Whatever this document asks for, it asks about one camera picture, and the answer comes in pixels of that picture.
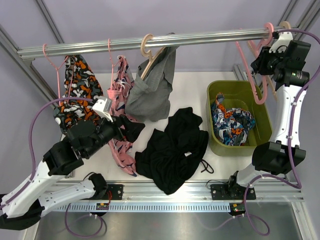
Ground pink plastic hanger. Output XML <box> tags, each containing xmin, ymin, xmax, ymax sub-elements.
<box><xmin>235</xmin><ymin>21</ymin><xmax>275</xmax><ymax>106</ymax></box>

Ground blue orange skull shorts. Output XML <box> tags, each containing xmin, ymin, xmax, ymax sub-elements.
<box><xmin>210</xmin><ymin>92</ymin><xmax>256</xmax><ymax>147</ymax></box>

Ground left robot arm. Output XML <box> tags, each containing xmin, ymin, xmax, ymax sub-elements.
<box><xmin>0</xmin><ymin>115</ymin><xmax>145</xmax><ymax>231</ymax></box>

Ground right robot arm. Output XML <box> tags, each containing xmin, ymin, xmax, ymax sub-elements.
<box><xmin>225</xmin><ymin>40</ymin><xmax>311</xmax><ymax>199</ymax></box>

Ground pink patterned shorts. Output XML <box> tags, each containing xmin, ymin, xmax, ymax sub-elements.
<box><xmin>107</xmin><ymin>55</ymin><xmax>137</xmax><ymax>177</ymax></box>

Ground grey shorts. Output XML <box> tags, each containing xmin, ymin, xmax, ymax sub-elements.
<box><xmin>125</xmin><ymin>46</ymin><xmax>178</xmax><ymax>122</ymax></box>

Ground orange black camouflage shorts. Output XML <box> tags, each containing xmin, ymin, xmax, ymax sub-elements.
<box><xmin>53</xmin><ymin>55</ymin><xmax>104</xmax><ymax>135</ymax></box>

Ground beige wooden hanger with grey shorts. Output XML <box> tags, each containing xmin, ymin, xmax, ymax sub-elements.
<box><xmin>140</xmin><ymin>33</ymin><xmax>165</xmax><ymax>80</ymax></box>

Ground thin pink hanger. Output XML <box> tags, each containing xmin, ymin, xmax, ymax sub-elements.
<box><xmin>107</xmin><ymin>38</ymin><xmax>118</xmax><ymax>91</ymax></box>
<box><xmin>42</xmin><ymin>43</ymin><xmax>69</xmax><ymax>99</ymax></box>

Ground thin pink left hanger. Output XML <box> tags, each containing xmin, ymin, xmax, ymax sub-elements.
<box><xmin>42</xmin><ymin>43</ymin><xmax>69</xmax><ymax>99</ymax></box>

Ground olive green plastic basket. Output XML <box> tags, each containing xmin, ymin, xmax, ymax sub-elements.
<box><xmin>205</xmin><ymin>80</ymin><xmax>272</xmax><ymax>157</ymax></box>

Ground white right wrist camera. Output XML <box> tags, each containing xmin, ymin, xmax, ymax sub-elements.
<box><xmin>269</xmin><ymin>31</ymin><xmax>293</xmax><ymax>54</ymax></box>

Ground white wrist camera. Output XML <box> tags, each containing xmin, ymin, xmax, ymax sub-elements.
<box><xmin>269</xmin><ymin>31</ymin><xmax>293</xmax><ymax>54</ymax></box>
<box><xmin>92</xmin><ymin>96</ymin><xmax>113</xmax><ymax>123</ymax></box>

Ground aluminium hanging rail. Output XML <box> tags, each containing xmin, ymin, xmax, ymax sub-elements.
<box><xmin>17</xmin><ymin>27</ymin><xmax>269</xmax><ymax>60</ymax></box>

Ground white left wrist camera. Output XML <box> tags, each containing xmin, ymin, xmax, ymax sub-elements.
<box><xmin>92</xmin><ymin>96</ymin><xmax>113</xmax><ymax>123</ymax></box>

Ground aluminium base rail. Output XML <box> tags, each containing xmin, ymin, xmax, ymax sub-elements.
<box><xmin>49</xmin><ymin>178</ymin><xmax>305</xmax><ymax>203</ymax></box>

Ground slotted cable duct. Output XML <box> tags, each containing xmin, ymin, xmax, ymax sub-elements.
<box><xmin>54</xmin><ymin>202</ymin><xmax>231</xmax><ymax>213</ymax></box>

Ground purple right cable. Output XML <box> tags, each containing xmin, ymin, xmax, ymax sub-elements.
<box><xmin>197</xmin><ymin>28</ymin><xmax>320</xmax><ymax>237</ymax></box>

